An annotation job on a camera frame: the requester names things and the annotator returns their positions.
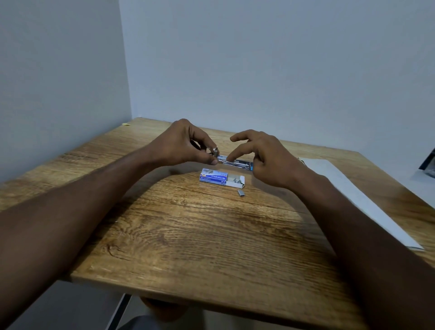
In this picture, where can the person's left hand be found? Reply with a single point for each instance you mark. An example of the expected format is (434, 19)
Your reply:
(173, 146)

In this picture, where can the person's right hand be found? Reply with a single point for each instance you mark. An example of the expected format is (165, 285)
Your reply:
(275, 163)

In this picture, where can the person's left thumb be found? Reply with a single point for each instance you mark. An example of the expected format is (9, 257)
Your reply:
(205, 158)

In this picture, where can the person's right middle finger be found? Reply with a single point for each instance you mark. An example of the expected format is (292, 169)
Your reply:
(240, 151)

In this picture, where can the person's right thumb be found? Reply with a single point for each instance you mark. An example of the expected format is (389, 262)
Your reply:
(258, 164)

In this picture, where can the person's left middle finger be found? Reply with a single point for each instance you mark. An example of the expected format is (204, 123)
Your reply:
(197, 144)

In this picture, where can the silver and blue stapler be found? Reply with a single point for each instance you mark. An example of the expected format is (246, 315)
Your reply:
(242, 163)

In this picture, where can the person's right forearm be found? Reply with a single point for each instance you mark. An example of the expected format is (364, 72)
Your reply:
(356, 244)

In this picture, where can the person's left forearm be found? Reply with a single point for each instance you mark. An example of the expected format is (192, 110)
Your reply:
(68, 217)

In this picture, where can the blue and white staple box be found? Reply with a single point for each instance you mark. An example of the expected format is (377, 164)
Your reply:
(217, 177)

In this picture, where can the white paper sheet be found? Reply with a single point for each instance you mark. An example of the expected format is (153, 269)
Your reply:
(356, 197)

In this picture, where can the person's leg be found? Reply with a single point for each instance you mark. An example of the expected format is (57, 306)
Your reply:
(163, 311)

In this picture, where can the dark object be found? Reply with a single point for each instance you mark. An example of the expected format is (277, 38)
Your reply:
(429, 163)

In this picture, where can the grey metal table leg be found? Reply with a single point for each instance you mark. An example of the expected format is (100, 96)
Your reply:
(117, 312)

